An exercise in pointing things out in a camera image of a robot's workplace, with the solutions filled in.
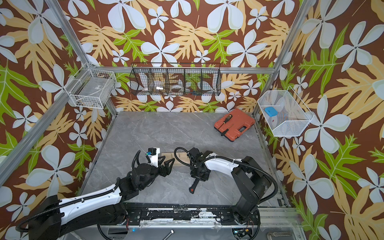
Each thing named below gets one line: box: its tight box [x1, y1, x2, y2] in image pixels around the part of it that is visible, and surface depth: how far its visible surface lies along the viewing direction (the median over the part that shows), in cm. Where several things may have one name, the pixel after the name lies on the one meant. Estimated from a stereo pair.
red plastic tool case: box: [214, 108, 256, 142], surface depth 110 cm
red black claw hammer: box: [189, 179, 200, 194], surface depth 85 cm
